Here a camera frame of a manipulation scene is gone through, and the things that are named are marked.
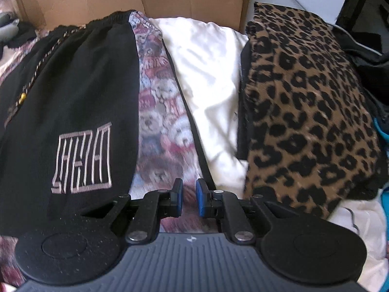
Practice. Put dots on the white printed bedsheet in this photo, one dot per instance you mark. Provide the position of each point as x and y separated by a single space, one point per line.
206 82

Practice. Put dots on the black bag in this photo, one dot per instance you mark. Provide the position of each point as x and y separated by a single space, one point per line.
364 6

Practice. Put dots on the brown cardboard sheet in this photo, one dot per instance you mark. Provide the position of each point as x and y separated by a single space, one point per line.
194 0

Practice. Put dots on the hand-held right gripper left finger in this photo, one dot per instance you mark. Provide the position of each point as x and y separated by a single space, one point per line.
178 197

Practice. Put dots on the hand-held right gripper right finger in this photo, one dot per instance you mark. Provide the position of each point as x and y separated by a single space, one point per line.
200 197

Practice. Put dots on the black pants with bear print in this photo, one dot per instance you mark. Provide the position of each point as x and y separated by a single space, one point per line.
91 97

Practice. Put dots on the teal cloth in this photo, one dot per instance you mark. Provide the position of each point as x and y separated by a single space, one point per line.
381 137

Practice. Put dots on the leopard print garment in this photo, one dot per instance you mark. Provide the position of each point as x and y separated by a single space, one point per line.
304 112

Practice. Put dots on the grey neck pillow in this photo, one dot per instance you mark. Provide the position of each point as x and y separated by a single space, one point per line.
7 27

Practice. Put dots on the black cloth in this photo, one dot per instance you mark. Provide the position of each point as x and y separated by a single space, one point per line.
25 36

